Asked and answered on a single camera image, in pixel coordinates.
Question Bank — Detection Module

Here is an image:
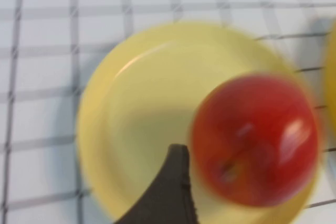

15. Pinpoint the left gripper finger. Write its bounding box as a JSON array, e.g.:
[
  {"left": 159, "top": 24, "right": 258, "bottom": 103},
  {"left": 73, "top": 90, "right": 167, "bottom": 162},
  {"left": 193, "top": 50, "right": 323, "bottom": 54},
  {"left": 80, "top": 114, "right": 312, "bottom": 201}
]
[{"left": 112, "top": 144, "right": 201, "bottom": 224}]

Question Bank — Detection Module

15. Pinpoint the red apple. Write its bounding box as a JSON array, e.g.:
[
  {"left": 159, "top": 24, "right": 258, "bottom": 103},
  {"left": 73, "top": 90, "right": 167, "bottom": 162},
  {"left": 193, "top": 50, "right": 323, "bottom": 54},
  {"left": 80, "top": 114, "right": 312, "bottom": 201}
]
[{"left": 190, "top": 73, "right": 320, "bottom": 208}]

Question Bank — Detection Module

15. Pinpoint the yellow banana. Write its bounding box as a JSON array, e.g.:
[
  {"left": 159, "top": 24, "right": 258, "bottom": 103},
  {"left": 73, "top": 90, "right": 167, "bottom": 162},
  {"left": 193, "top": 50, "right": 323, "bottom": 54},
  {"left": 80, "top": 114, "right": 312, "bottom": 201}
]
[{"left": 324, "top": 20, "right": 336, "bottom": 114}]

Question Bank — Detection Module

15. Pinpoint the yellow round plate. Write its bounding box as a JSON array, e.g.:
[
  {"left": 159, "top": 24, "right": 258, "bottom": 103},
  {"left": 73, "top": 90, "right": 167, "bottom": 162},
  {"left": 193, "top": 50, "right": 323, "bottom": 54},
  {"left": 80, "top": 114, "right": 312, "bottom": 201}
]
[{"left": 76, "top": 22, "right": 323, "bottom": 224}]

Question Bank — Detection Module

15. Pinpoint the white grid-patterned tablecloth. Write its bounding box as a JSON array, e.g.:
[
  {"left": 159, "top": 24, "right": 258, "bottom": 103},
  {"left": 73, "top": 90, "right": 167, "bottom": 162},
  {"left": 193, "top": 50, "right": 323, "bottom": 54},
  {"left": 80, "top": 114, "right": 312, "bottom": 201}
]
[{"left": 0, "top": 0, "right": 336, "bottom": 224}]

